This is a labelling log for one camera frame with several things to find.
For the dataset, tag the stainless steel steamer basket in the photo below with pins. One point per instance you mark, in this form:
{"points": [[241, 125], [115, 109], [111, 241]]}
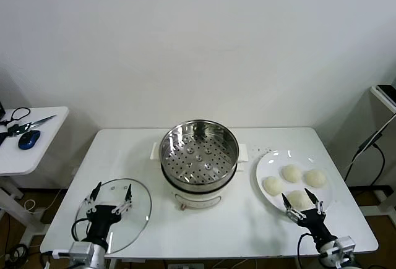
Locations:
{"points": [[176, 145]]}

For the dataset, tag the large white plate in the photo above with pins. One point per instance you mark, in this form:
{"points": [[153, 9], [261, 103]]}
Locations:
{"points": [[272, 165]]}

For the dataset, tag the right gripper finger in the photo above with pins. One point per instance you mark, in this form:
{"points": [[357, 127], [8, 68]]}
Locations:
{"points": [[314, 200], [287, 205]]}

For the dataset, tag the white electric cooking pot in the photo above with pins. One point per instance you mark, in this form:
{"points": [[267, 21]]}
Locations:
{"points": [[198, 199]]}

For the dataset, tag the blue computer mouse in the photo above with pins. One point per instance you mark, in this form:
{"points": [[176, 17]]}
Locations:
{"points": [[29, 139]]}

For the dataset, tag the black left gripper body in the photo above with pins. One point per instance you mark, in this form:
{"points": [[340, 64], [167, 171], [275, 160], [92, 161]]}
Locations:
{"points": [[102, 216]]}

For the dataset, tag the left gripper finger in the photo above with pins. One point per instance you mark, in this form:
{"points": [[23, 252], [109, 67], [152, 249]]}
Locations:
{"points": [[128, 196], [94, 193]]}

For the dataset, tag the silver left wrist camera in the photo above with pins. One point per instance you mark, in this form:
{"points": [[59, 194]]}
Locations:
{"points": [[80, 252]]}

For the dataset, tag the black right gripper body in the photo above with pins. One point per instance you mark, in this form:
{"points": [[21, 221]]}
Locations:
{"points": [[315, 225]]}

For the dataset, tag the round glass pot lid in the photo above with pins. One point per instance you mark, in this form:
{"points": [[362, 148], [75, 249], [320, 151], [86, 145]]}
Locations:
{"points": [[139, 207]]}

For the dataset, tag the metal scissors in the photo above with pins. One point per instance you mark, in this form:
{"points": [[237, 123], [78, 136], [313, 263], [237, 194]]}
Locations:
{"points": [[43, 120]]}

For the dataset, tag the small white side table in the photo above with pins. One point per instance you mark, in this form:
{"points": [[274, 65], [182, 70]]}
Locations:
{"points": [[46, 151]]}

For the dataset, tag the white steamed baozi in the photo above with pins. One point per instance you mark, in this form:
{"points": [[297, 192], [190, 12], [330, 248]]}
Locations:
{"points": [[273, 186], [291, 173], [298, 201], [315, 178]]}

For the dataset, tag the black flat device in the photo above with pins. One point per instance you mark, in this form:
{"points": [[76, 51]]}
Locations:
{"points": [[388, 91]]}

